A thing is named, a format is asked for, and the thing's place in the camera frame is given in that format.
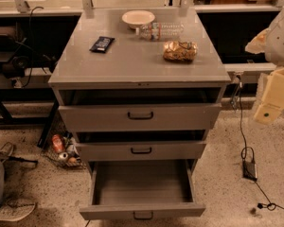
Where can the grey middle drawer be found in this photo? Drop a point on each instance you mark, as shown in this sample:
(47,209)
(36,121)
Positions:
(134,151)

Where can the clear plastic water bottle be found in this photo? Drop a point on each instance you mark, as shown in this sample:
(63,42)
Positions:
(156,31)

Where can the white sandal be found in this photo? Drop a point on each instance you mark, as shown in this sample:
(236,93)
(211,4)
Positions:
(13,210)

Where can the grey drawer cabinet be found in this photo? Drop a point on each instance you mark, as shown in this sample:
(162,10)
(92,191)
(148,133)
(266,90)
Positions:
(134,72)

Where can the black power adapter with cable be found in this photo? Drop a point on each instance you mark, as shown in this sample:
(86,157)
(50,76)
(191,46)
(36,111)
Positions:
(249,166)

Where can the golden snack bag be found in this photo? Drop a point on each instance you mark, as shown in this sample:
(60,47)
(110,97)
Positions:
(180,51)

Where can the wire basket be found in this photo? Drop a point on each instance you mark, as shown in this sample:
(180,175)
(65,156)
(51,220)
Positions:
(74,161)

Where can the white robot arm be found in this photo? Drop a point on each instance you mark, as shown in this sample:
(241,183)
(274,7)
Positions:
(270,41)

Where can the dark machine on left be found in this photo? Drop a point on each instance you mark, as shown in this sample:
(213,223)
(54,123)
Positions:
(17,59)

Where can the grey drawer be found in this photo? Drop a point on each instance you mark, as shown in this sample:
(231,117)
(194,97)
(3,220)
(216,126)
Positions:
(164,117)
(134,151)
(141,190)

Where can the white bowl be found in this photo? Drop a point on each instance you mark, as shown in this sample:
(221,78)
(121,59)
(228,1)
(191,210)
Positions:
(137,18)

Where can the grey bottom drawer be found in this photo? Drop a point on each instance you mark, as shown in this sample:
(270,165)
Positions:
(141,190)

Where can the small white can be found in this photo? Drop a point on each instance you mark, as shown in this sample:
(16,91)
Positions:
(63,156)

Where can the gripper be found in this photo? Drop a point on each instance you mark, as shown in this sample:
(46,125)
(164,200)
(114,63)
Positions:
(280,44)

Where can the orange can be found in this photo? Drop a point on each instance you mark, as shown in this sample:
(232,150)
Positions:
(58,143)

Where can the grey top drawer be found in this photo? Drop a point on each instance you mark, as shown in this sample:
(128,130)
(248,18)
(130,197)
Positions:
(164,117)

